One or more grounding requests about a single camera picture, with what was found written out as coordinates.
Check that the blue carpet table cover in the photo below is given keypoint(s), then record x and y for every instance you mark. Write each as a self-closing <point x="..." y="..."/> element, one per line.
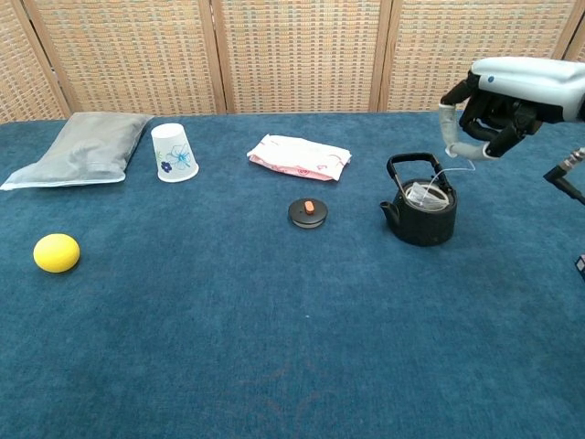
<point x="228" y="320"/>

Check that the woven rattan folding screen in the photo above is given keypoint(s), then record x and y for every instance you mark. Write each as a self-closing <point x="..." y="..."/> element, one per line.
<point x="297" y="55"/>

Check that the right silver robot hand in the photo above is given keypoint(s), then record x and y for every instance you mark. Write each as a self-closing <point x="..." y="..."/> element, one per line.
<point x="535" y="82"/>

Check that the black cast iron teapot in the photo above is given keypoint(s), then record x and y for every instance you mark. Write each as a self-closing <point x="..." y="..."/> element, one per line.
<point x="425" y="228"/>

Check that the yellow ball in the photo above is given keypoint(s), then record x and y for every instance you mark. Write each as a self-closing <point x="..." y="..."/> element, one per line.
<point x="56" y="253"/>

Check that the white paper cup blue flowers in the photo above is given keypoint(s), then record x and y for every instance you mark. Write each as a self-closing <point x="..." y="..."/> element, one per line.
<point x="173" y="155"/>

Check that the pink white tissue pack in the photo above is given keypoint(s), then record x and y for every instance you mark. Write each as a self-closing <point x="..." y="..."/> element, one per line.
<point x="297" y="155"/>

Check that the grey plastic pouch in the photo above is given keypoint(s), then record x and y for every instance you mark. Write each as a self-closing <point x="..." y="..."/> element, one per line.
<point x="87" y="151"/>

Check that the black teapot lid orange knob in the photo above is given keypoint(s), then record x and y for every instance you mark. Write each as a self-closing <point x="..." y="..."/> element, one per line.
<point x="307" y="214"/>

